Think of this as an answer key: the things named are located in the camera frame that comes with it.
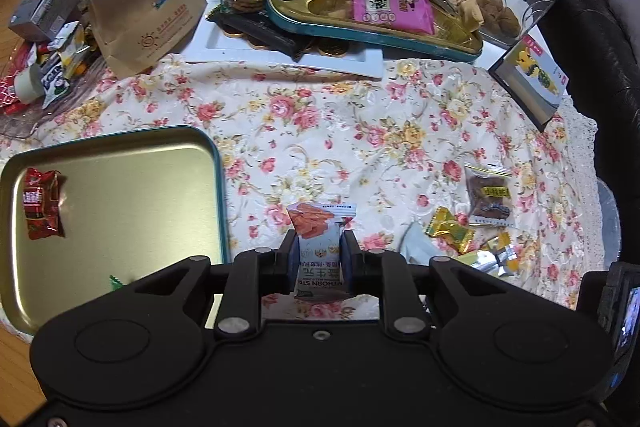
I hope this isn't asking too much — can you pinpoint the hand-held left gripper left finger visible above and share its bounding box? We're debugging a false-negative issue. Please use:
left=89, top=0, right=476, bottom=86
left=132, top=229, right=301, bottom=341

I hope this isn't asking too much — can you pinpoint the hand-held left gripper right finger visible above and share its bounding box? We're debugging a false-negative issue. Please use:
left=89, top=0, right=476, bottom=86
left=340, top=229, right=505, bottom=343

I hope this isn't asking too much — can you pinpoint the orange white snack packet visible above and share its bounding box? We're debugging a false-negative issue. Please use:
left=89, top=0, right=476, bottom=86
left=286, top=202, right=358, bottom=304

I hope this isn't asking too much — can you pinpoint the brown cake snack packet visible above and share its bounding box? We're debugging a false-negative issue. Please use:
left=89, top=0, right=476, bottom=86
left=463, top=163, right=514, bottom=228

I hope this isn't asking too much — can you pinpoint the golden tin tray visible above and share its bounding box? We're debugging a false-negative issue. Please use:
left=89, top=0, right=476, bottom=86
left=0, top=125, right=231, bottom=338

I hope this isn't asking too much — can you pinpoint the pale grey wrapper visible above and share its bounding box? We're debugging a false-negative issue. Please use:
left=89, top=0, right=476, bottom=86
left=400, top=222, right=442, bottom=266

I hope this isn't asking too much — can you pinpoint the pale blue plastic object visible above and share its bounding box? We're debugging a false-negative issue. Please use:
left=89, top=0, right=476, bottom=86
left=595, top=179, right=624, bottom=273

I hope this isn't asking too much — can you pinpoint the floral tablecloth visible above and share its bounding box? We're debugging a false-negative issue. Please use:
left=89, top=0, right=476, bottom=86
left=0, top=56, right=607, bottom=323

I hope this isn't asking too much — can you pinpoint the gold silver wrapped candy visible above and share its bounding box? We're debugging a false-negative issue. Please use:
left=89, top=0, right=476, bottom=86
left=472, top=232, right=521, bottom=278

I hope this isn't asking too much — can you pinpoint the white tray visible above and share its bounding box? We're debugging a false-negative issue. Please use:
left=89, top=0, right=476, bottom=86
left=182, top=0, right=386, bottom=80

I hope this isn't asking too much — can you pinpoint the gold coin chocolate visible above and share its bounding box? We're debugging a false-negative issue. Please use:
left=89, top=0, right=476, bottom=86
left=318, top=41, right=352, bottom=58

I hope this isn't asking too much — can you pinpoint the black snack bar packet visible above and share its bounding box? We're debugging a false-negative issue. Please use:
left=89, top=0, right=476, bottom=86
left=207, top=9, right=314, bottom=62

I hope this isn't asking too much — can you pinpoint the box with yellow figure print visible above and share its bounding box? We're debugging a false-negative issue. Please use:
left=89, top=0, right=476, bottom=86
left=487, top=34, right=571, bottom=132

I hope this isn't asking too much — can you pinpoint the red snack packet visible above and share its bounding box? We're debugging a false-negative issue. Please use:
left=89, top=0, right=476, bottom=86
left=22, top=167, right=67, bottom=241

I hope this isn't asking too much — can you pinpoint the pink snack packet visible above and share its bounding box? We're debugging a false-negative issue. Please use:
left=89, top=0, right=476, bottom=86
left=351, top=0, right=436, bottom=36

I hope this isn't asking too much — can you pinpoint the grey pillow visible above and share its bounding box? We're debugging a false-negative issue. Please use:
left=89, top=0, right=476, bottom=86
left=602, top=0, right=640, bottom=56

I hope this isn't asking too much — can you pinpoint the white green snack packet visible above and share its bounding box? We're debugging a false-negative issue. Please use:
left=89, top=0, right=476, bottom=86
left=37, top=22, right=90, bottom=108

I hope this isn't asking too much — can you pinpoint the white tape roll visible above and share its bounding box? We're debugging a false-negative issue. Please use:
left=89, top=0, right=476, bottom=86
left=12, top=67, right=47, bottom=106

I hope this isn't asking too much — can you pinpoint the grey box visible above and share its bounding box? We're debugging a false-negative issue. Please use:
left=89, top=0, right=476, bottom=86
left=9, top=0, right=83, bottom=42

